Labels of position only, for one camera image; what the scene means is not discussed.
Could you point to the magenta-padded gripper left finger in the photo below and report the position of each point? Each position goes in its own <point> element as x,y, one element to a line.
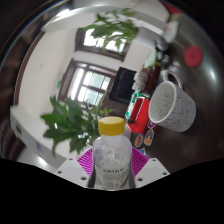
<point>71,171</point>

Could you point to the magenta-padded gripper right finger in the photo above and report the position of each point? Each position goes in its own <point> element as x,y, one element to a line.
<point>151,171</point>

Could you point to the clear bottle with yellow cap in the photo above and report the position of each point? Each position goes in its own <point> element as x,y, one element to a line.
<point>111,160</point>

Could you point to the round orange sticker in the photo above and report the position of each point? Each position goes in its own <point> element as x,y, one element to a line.
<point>138,140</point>

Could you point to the large leafy plant, white pot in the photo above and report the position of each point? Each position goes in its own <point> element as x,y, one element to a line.
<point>71,123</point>

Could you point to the red plastic box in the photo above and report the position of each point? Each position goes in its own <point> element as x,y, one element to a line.
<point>140,113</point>

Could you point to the white speckled mug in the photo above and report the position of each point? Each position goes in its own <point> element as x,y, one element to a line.
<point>176,111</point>

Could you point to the green box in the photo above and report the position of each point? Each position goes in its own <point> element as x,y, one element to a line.
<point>133,101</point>

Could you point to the wooden tray with small items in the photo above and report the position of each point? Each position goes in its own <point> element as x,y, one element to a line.
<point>146,78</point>

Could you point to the flat round red coaster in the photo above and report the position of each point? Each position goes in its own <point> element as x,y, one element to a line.
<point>193,56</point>

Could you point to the slender leafy plant, white pot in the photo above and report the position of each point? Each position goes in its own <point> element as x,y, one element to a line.
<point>113,30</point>

